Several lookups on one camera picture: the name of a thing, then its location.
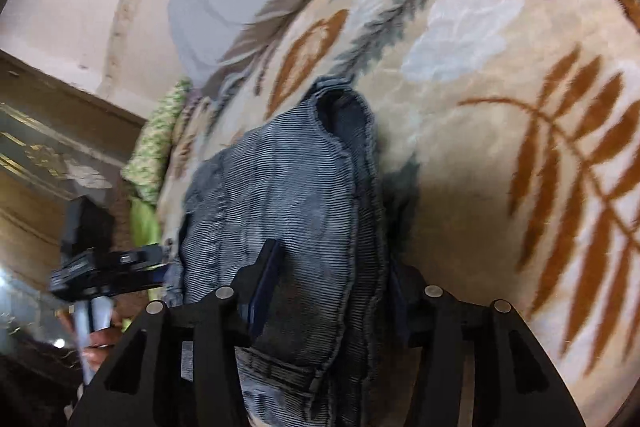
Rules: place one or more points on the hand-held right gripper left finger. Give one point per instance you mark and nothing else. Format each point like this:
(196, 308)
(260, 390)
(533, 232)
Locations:
(266, 279)

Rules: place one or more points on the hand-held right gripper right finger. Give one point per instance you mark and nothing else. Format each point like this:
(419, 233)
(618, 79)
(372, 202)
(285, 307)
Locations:
(400, 307)

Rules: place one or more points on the grey-blue denim pants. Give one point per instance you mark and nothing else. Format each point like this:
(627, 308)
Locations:
(300, 187)

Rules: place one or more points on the person's left hand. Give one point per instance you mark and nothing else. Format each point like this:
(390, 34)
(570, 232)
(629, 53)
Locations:
(102, 347)

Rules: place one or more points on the lime green sheet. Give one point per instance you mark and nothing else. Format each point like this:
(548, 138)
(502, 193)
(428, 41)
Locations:
(142, 222)

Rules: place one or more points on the brown wooden wardrobe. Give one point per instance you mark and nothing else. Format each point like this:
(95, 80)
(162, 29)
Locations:
(40, 157)

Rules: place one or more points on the green patterned pillow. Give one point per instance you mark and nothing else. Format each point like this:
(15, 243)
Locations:
(155, 147)

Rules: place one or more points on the cream leaf-print blanket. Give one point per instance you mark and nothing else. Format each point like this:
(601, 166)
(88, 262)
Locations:
(475, 107)

